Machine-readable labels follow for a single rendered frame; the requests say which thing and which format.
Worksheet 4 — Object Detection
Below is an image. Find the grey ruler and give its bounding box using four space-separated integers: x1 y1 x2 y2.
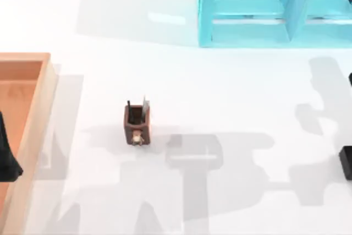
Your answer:
141 95 150 118

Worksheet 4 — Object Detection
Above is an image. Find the brown wooden pen holder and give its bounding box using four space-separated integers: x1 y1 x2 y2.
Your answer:
124 105 152 146

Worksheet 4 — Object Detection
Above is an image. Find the black pen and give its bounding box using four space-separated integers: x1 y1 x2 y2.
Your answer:
126 100 135 124

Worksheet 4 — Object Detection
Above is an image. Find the small tan figurine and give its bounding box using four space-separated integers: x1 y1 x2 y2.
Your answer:
131 132 143 147

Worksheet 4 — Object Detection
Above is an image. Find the light blue rack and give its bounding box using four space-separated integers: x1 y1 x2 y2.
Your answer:
197 0 352 48

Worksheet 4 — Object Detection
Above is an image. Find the shallow salmon-coloured box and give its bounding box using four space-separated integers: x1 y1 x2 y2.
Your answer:
0 52 52 217

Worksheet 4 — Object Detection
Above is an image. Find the black block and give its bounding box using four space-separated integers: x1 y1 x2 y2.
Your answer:
338 145 352 181

